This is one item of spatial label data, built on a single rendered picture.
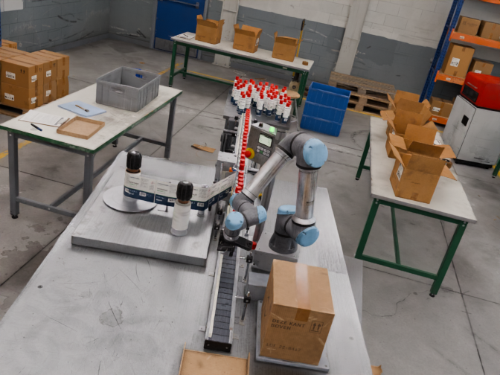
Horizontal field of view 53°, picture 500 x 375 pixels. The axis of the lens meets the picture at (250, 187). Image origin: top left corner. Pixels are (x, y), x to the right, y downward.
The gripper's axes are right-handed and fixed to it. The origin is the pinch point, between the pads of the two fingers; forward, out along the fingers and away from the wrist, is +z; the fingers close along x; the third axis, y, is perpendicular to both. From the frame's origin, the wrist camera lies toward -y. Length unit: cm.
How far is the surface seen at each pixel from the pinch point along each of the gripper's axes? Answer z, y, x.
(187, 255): 5.2, 21.1, 2.1
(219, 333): -20, 1, 46
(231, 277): -1.0, -1.7, 12.7
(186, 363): -23, 11, 60
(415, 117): 112, -159, -232
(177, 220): 5.1, 29.7, -16.3
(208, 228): 19.2, 13.4, -22.5
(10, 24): 302, 362, -458
